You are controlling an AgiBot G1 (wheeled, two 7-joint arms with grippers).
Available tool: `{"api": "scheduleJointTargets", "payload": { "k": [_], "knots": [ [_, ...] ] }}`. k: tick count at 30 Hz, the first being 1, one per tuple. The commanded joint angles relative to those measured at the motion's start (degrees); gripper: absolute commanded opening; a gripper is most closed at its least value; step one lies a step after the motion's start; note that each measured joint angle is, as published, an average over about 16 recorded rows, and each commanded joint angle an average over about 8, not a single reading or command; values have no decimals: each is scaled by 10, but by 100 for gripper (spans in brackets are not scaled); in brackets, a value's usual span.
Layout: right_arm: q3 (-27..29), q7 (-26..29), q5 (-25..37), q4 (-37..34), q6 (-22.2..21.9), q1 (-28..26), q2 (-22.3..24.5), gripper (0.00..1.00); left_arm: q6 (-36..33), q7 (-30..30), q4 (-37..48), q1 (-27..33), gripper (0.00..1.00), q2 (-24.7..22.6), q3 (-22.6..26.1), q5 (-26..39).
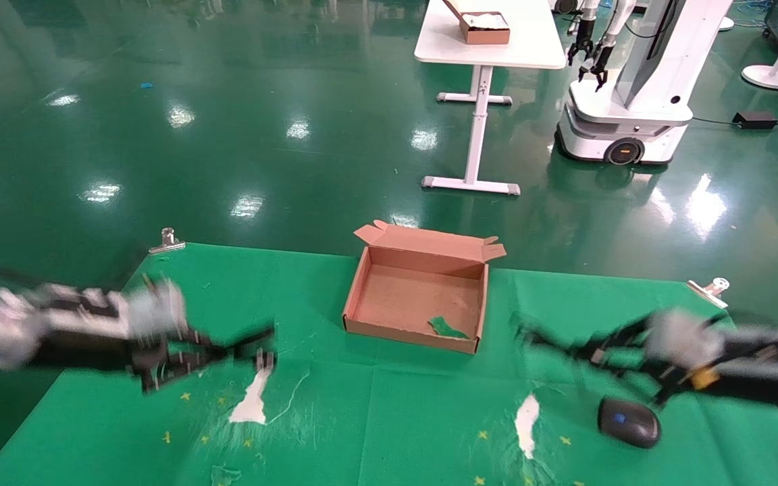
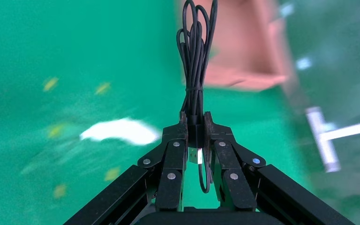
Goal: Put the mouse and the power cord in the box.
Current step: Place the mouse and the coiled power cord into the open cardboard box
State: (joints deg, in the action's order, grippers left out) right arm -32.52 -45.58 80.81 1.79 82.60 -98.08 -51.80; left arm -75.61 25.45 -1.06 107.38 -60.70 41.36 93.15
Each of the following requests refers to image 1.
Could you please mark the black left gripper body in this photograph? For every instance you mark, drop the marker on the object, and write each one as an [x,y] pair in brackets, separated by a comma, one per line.
[85,334]

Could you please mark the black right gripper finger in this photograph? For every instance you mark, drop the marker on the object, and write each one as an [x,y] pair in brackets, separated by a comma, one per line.
[635,376]
[585,351]

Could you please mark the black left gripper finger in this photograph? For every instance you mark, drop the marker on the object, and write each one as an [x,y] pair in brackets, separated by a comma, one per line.
[173,374]
[240,345]

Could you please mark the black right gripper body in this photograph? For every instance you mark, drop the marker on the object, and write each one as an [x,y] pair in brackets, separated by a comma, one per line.
[767,371]

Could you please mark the distant robot arm black gripper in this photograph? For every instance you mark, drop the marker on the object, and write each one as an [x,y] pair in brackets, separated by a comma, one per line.
[600,63]
[583,39]

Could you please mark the green scrap in box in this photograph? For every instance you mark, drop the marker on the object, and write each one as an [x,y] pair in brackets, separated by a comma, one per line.
[443,328]

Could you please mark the open brown cardboard box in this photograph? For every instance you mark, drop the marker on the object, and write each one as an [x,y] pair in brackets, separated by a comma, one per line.
[415,297]

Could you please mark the small brown cardboard box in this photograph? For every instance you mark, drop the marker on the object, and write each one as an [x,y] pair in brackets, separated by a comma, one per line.
[485,34]

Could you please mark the yellow tag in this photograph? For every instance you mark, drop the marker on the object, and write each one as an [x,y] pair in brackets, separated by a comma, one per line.
[704,379]

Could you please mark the silver binder clip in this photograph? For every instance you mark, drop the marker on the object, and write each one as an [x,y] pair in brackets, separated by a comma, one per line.
[168,242]
[708,292]

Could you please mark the white wheeled robot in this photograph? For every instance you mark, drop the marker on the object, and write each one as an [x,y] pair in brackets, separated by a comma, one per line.
[631,113]

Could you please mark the black power adapter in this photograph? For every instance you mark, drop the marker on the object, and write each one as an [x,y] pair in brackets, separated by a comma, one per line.
[754,120]

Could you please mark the white standing table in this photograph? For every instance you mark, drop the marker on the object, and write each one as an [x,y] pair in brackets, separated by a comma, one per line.
[529,39]

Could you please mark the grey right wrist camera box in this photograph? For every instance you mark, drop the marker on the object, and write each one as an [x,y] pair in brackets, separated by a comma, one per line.
[683,337]

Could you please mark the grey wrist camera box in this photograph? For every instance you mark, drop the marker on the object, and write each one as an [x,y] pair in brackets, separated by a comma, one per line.
[683,337]
[156,310]

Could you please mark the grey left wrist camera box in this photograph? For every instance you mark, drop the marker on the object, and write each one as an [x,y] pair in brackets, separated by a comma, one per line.
[156,310]

